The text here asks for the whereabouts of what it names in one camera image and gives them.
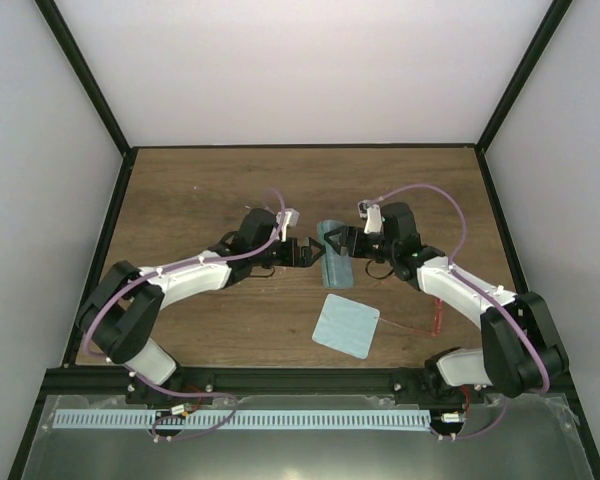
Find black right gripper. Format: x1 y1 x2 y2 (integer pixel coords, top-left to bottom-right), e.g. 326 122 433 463
324 226 397 263

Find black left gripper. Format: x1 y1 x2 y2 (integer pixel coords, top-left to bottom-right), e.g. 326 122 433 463
252 237 325 268

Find light blue glasses case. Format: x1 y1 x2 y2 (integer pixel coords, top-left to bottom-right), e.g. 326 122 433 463
317 220 354 289

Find light blue cleaning cloth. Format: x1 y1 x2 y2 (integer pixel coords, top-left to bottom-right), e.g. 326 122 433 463
312 294 380 360

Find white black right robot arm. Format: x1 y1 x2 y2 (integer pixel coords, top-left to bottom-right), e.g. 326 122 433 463
319 202 569 403

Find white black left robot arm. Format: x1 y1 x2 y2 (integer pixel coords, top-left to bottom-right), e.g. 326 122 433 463
75 208 325 404

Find red transparent sunglasses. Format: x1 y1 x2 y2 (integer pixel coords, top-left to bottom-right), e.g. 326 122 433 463
378 298 443 338

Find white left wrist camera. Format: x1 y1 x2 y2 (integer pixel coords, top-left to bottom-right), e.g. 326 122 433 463
276 208 300 242

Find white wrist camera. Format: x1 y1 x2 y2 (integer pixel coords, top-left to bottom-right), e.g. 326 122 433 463
358 200 383 235
276 208 300 242

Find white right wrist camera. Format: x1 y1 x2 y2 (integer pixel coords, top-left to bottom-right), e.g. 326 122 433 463
358 200 383 235

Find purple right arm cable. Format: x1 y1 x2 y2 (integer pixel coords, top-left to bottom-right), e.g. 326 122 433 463
369 183 552 442

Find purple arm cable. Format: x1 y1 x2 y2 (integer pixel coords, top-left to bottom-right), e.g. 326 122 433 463
81 187 287 444
369 183 552 442

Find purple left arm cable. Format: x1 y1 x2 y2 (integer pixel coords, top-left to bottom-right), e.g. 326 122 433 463
81 187 287 444

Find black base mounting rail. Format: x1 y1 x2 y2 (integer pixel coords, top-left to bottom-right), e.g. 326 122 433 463
44 366 571 407

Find light blue slotted cable duct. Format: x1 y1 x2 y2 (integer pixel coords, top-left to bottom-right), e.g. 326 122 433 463
52 409 431 432

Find black right frame post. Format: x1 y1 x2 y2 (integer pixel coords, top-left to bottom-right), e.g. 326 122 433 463
476 0 573 153

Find black aluminium frame post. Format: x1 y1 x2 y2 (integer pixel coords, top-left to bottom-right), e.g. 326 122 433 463
34 0 131 157

